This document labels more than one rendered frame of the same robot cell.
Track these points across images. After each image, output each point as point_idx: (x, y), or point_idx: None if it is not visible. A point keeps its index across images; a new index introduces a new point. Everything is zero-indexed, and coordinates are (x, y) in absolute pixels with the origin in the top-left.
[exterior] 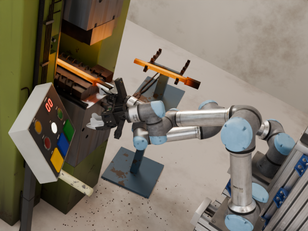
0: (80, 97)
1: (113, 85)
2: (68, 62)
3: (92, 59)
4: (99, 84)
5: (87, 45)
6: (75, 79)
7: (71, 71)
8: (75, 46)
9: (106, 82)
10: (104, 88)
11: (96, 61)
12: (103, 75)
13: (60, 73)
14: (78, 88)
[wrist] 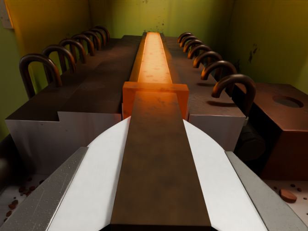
0: (17, 148)
1: (274, 211)
2: (180, 52)
3: (283, 75)
4: (124, 119)
5: (283, 24)
6: (111, 73)
7: (136, 56)
8: (250, 46)
9: (283, 165)
10: (87, 167)
11: (294, 82)
12: (274, 118)
13: (109, 55)
14: (53, 98)
